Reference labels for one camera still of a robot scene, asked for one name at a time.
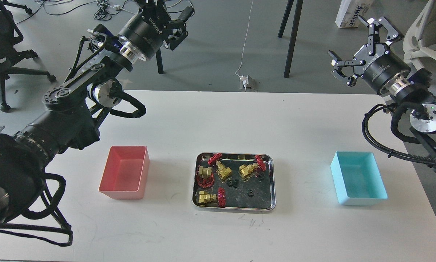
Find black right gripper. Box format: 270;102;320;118
328;16;411;95

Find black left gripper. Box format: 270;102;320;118
118;6;195;61

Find brass valve red handle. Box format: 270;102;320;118
196;166;214;188
207;153;232;181
239;155;266;182
197;187;226;208

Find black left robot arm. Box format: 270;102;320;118
0;0;195;247

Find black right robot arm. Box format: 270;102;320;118
328;16;436;173

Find light blue plastic box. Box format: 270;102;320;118
330;151;388;206

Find pink plastic box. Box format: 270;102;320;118
99;146;150;199

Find black table legs left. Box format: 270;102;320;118
155;48;165;75

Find black table legs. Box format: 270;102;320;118
155;48;165;75
278;0;304;78

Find white paper bag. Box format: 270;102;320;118
336;0;374;28

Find black table legs right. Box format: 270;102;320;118
278;0;304;78

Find white power adapter on floor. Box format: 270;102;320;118
235;72;258;92

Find metal tray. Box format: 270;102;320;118
191;152;276;212

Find black office chair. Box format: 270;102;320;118
0;1;56;112

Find tangled floor cables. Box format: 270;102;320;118
36;0;195;21

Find white cable on floor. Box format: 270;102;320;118
235;0;254;77

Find brass valve red handle top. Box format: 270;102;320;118
207;153;232;181

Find brass valve red handle bottom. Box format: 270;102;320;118
197;187;226;208

